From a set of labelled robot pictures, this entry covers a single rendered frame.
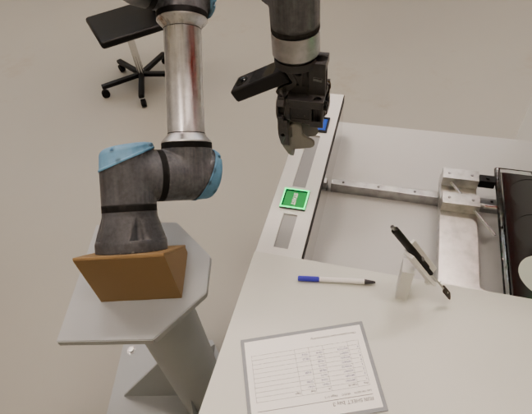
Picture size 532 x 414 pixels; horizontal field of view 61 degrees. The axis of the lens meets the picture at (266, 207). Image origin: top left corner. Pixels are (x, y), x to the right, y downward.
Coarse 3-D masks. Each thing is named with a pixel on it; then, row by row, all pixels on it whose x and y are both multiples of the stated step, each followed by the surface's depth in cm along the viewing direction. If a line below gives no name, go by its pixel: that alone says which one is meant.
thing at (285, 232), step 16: (336, 96) 122; (336, 112) 117; (320, 144) 110; (288, 160) 107; (304, 160) 107; (320, 160) 106; (288, 176) 103; (304, 176) 103; (320, 176) 102; (272, 208) 97; (272, 224) 94; (288, 224) 94; (304, 224) 94; (272, 240) 92; (288, 240) 92; (304, 240) 91; (288, 256) 89
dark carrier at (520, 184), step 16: (512, 176) 106; (528, 176) 105; (512, 192) 103; (528, 192) 102; (512, 208) 100; (528, 208) 99; (512, 224) 97; (528, 224) 96; (512, 240) 94; (528, 240) 94; (512, 256) 91; (528, 256) 91; (512, 272) 89; (512, 288) 87; (528, 288) 87
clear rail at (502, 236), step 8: (496, 168) 108; (496, 176) 106; (496, 184) 105; (496, 192) 103; (496, 200) 102; (504, 216) 98; (504, 224) 97; (504, 232) 95; (504, 240) 94; (504, 248) 93; (504, 256) 91; (504, 264) 90; (504, 272) 89; (504, 280) 88; (504, 288) 87
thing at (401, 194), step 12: (336, 180) 116; (348, 192) 117; (360, 192) 115; (372, 192) 114; (384, 192) 113; (396, 192) 112; (408, 192) 112; (420, 192) 111; (432, 192) 111; (432, 204) 112; (492, 204) 107
